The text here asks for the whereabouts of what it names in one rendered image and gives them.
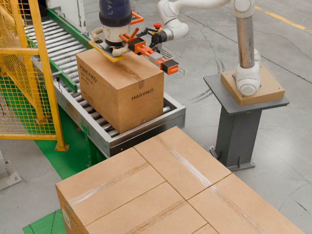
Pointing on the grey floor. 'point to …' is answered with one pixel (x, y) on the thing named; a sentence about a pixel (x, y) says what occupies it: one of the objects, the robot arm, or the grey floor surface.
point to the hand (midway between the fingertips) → (139, 44)
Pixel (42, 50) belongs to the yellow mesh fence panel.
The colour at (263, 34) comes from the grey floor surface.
